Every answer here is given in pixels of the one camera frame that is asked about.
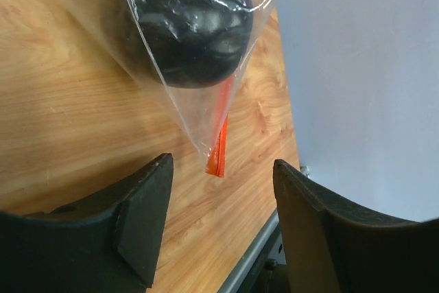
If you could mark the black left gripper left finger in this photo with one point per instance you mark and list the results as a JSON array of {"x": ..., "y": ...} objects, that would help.
[{"x": 108, "y": 241}]

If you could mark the clear zip top bag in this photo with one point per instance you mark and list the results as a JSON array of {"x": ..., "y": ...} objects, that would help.
[{"x": 202, "y": 113}]

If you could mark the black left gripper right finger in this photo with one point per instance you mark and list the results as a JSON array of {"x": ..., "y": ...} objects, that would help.
[{"x": 333, "y": 244}]

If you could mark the dark purple fake eggplant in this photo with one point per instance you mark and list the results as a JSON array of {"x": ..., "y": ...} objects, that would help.
[{"x": 196, "y": 43}]

